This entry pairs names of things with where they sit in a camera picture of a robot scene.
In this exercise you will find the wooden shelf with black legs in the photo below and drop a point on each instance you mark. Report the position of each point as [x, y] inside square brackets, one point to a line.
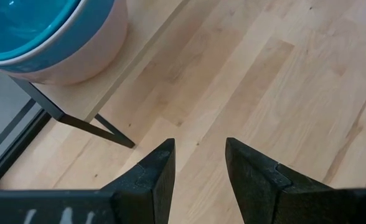
[77, 96]

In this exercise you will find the translucent orange bowl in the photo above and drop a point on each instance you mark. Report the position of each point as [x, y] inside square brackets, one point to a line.
[102, 53]

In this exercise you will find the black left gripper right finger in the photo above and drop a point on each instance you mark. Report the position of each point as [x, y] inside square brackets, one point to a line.
[254, 180]

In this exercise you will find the teal bowl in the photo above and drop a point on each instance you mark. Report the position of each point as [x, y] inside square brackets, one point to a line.
[21, 25]

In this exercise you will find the black aluminium table frame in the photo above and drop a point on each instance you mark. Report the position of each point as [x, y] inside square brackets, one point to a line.
[18, 145]

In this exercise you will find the grey bowl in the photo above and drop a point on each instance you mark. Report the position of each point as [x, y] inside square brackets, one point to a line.
[47, 43]

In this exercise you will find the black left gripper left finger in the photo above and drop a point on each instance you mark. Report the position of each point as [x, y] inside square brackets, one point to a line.
[148, 186]

